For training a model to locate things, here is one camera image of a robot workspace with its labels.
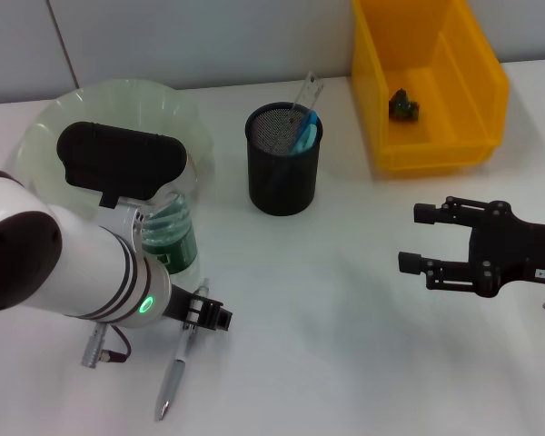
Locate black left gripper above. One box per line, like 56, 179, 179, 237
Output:
163, 282, 234, 332

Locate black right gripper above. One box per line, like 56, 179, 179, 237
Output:
397, 195, 545, 299

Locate silver ballpoint pen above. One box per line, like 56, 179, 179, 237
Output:
156, 277, 212, 421

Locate clear water bottle green label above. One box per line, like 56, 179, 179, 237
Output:
138, 190, 201, 278

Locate green plastic wrapper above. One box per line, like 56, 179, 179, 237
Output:
388, 88, 422, 123

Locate blue scissors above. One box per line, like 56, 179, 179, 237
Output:
265, 111, 323, 192

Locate clear plastic ruler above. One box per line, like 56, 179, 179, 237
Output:
272, 71, 324, 151

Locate black mesh pen holder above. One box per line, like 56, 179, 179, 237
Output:
244, 102, 324, 217

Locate pale green wavy glass plate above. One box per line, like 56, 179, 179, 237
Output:
16, 77, 215, 214

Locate yellow plastic bin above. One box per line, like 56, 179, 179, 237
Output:
350, 0, 511, 173

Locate left gripper cable with plug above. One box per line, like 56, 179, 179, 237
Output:
80, 317, 134, 370

